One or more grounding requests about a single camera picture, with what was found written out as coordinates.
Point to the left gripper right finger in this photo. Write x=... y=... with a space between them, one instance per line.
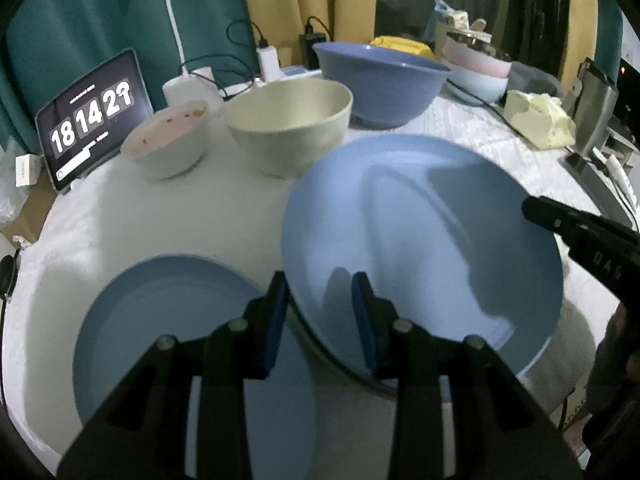
x=499 y=430

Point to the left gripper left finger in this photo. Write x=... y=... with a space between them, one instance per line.
x=139 y=431

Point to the light blue plate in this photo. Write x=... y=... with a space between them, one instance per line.
x=438 y=230
x=188 y=297

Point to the large dark blue bowl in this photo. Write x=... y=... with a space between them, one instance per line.
x=390 y=88

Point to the pink strawberry bowl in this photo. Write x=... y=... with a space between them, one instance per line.
x=170 y=142

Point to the cream bowl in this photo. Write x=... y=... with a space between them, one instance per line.
x=285 y=127

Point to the white cream tube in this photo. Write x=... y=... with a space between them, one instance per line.
x=619 y=176

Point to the yellow tissue pack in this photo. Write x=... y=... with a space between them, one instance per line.
x=540 y=119

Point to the grey folded cloth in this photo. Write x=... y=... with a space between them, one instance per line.
x=530 y=79

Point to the pale blue bowl in stack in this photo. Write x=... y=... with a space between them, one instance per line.
x=473 y=88

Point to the cardboard box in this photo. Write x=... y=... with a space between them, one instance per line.
x=29 y=224

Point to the pink bowl in stack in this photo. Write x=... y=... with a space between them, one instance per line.
x=479 y=62

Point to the yellow curtain right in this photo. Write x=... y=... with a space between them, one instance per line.
x=580 y=38

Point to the yellow curtain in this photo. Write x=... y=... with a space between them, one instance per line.
x=580 y=38
x=310 y=5

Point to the steel bowl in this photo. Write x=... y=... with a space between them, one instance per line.
x=475 y=42

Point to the clear plastic bag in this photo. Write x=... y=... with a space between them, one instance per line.
x=12 y=198

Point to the white storage basket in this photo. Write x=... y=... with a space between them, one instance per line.
x=448 y=19

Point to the small white box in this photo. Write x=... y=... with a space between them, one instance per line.
x=28 y=168

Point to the yellow wipes pack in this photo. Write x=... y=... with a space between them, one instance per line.
x=402 y=44

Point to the tablet showing clock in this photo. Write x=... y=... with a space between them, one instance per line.
x=85 y=125

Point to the white desk lamp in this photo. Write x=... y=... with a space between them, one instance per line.
x=187 y=86

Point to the white power strip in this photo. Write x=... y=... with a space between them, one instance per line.
x=297 y=72

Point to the black power adapter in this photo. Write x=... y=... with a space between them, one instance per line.
x=309 y=55

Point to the white phone charger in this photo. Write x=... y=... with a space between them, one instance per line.
x=269 y=64

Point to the yellow curtain left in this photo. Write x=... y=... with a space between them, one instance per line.
x=310 y=5

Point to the teal curtain left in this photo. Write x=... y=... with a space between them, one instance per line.
x=46 y=45

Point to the black round puck with cable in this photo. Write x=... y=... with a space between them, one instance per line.
x=8 y=274

